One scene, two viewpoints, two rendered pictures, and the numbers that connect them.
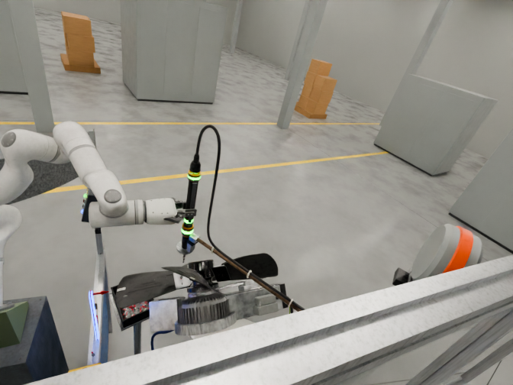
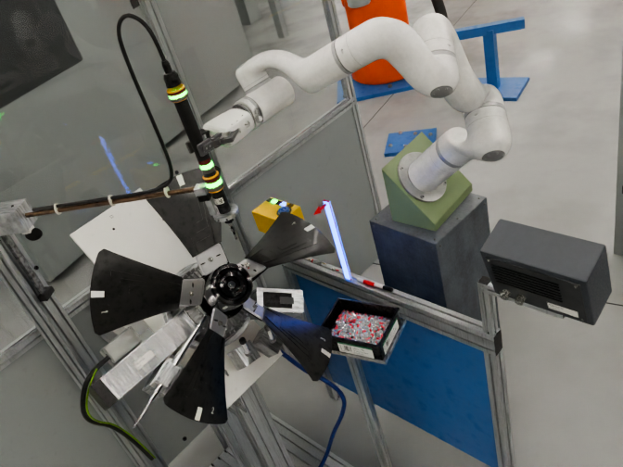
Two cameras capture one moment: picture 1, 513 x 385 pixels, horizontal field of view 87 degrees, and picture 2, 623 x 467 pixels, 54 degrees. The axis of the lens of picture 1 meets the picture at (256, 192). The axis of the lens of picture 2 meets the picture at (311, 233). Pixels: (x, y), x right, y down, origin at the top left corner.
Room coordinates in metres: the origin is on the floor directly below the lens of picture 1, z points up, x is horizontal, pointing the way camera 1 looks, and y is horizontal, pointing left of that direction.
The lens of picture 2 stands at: (2.20, 0.25, 2.21)
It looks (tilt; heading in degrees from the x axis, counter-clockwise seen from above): 35 degrees down; 173
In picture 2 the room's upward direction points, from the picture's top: 17 degrees counter-clockwise
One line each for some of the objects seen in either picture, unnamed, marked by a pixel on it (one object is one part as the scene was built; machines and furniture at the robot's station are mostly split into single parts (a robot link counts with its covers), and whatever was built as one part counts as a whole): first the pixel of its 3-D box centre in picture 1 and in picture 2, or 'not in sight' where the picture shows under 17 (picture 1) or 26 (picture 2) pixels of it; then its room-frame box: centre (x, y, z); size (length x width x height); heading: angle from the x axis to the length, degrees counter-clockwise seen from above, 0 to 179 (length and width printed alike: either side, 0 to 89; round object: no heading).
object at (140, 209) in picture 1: (139, 211); (247, 114); (0.69, 0.37, 1.59); 0.09 x 0.03 x 0.08; 31
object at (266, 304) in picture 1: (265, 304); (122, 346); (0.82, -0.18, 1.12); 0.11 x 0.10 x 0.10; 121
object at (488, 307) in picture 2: (99, 241); (488, 306); (1.05, 0.80, 0.96); 0.03 x 0.03 x 0.20; 31
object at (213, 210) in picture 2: (188, 241); (217, 199); (0.78, 0.21, 1.43); 0.09 x 0.07 x 0.10; 66
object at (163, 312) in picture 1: (168, 313); (273, 304); (0.73, 0.25, 0.98); 0.20 x 0.16 x 0.20; 31
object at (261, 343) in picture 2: not in sight; (268, 341); (0.79, 0.19, 0.91); 0.12 x 0.08 x 0.12; 31
